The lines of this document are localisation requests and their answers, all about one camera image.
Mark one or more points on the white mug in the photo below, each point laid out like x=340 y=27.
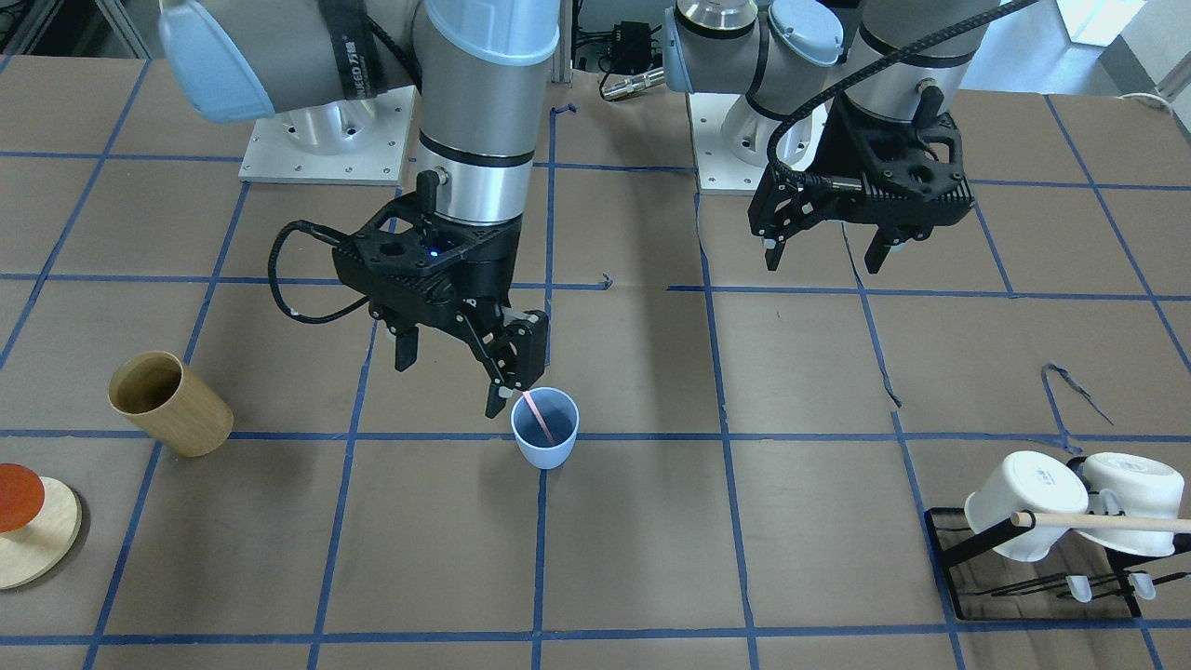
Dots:
x=1136 y=486
x=1025 y=482

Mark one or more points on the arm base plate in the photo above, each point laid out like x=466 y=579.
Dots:
x=347 y=142
x=731 y=142

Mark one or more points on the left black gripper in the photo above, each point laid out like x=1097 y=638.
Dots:
x=780 y=207

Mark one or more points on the white mug far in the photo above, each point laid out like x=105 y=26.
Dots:
x=1136 y=486

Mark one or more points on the light blue cup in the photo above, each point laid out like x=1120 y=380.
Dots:
x=563 y=417

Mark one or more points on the pink chopstick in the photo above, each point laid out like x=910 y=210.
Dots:
x=539 y=418

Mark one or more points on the bamboo cylinder holder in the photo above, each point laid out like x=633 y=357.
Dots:
x=166 y=399

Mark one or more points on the black wire mug rack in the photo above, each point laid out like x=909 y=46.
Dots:
x=1034 y=566

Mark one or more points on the white mug near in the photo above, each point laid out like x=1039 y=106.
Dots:
x=1025 y=482

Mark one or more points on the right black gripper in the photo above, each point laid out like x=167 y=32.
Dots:
x=491 y=267

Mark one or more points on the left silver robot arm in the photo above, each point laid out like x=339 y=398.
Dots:
x=789 y=57

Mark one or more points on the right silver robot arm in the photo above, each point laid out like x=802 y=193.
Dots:
x=481 y=68

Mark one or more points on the wooden mug tree stand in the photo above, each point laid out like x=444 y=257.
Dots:
x=29 y=552

